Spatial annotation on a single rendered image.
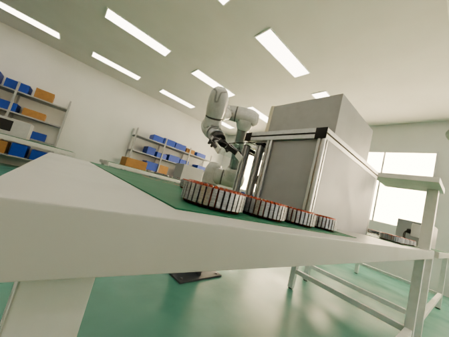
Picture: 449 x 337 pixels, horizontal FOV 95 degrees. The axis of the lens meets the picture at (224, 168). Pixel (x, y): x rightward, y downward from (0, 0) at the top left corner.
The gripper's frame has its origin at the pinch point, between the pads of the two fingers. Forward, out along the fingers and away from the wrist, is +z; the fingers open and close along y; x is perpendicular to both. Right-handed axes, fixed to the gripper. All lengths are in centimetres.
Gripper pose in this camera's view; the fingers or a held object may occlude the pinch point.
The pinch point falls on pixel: (230, 154)
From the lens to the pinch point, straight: 98.0
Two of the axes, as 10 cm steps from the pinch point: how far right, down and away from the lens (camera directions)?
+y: 7.9, 2.9, 5.4
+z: 3.4, 5.3, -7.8
